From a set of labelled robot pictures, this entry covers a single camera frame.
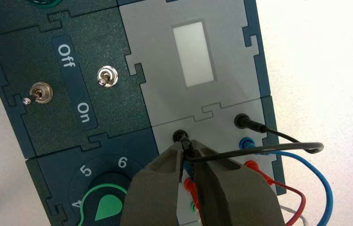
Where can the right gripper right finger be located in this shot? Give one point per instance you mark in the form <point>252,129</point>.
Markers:
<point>235,196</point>

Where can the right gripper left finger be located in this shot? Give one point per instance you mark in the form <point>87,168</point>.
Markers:
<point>151,199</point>

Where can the dark rotary knob green pointer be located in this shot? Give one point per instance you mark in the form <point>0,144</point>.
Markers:
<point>108,206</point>

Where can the teal and grey task box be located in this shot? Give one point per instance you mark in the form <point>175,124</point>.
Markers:
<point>108,124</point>

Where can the white rectangular display screen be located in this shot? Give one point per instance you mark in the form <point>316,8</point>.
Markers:
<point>194,54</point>

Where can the green round push button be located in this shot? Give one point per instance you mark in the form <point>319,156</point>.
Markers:
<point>44,2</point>

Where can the metal toggle switch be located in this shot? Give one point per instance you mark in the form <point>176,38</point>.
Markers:
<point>107,76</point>
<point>40,93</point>

